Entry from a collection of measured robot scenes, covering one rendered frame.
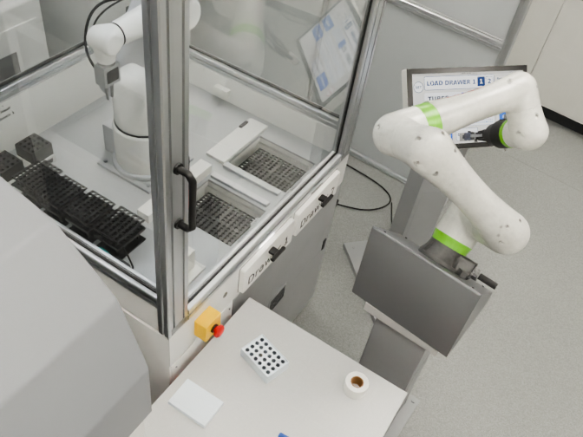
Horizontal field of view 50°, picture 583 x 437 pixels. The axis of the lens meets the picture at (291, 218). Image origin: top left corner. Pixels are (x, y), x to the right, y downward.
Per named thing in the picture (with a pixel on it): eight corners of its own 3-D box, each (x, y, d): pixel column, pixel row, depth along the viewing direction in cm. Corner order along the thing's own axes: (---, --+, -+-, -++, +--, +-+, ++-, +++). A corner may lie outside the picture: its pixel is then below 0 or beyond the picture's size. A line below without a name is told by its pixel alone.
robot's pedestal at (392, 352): (419, 402, 268) (479, 296, 214) (385, 454, 250) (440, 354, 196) (362, 362, 279) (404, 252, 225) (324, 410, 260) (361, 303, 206)
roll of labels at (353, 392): (363, 377, 187) (365, 370, 184) (368, 398, 182) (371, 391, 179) (340, 379, 185) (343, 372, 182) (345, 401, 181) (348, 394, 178)
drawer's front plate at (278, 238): (291, 241, 214) (295, 218, 206) (242, 294, 195) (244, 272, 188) (286, 238, 214) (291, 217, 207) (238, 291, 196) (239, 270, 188)
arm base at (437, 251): (491, 293, 197) (501, 277, 197) (489, 296, 183) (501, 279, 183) (421, 250, 206) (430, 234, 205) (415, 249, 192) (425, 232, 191)
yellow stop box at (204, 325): (222, 327, 183) (223, 313, 178) (207, 344, 179) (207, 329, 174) (208, 318, 185) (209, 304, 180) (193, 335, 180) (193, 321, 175)
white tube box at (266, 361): (287, 368, 186) (289, 361, 183) (266, 384, 181) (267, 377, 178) (261, 340, 191) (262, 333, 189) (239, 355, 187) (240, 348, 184)
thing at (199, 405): (223, 404, 175) (223, 401, 174) (204, 428, 169) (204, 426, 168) (187, 381, 179) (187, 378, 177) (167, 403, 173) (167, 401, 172)
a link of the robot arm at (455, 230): (453, 250, 184) (488, 195, 182) (422, 231, 198) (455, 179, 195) (480, 265, 191) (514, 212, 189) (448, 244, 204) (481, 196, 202)
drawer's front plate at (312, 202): (335, 192, 234) (341, 171, 226) (295, 237, 215) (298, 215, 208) (331, 191, 234) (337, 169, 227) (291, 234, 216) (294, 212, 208)
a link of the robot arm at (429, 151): (518, 270, 178) (413, 164, 150) (481, 247, 192) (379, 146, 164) (546, 235, 178) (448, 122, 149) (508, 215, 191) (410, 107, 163)
